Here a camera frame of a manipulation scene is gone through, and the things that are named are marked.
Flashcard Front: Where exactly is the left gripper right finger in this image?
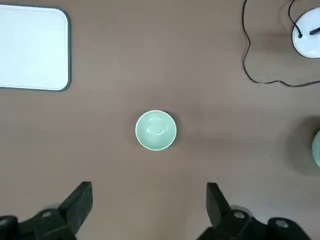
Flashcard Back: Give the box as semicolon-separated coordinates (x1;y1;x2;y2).
199;182;316;240

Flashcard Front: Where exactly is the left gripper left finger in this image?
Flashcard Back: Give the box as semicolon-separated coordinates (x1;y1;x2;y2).
0;181;93;240

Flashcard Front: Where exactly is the black lamp cable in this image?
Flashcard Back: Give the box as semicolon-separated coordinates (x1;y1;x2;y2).
241;0;320;88

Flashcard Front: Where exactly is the white grey-rimmed cutting board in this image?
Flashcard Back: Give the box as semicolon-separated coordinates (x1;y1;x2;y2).
0;4;72;93

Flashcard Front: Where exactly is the large green bowl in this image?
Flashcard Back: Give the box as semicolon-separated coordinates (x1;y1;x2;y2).
311;129;320;168

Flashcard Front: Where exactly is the small green bowl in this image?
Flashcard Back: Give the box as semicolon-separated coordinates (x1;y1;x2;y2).
135;109;178;152

